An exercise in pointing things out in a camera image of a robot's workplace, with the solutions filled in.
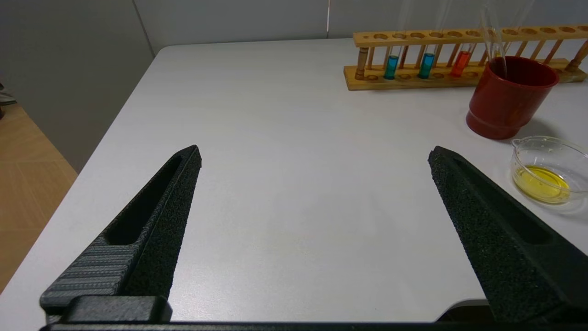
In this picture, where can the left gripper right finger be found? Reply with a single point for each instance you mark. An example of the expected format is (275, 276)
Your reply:
(505, 248)

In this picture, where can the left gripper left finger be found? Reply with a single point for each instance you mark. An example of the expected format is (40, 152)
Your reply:
(156, 239)

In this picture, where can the yellow liquid test tube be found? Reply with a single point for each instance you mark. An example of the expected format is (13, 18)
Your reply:
(490, 18)
(497, 54)

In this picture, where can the red liquid test tube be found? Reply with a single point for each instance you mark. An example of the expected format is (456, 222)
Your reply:
(460, 64)

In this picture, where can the teal liquid test tube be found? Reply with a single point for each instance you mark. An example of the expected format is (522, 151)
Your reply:
(391, 66)
(426, 65)

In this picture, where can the wooden test tube rack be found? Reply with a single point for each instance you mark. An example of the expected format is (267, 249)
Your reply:
(358, 84)

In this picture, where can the clear glass beaker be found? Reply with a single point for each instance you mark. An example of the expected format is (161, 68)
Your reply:
(542, 184)

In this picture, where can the red plastic cup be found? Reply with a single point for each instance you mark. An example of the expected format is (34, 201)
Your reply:
(505, 105)

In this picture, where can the black metal stand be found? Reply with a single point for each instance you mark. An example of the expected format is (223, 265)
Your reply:
(4, 99)

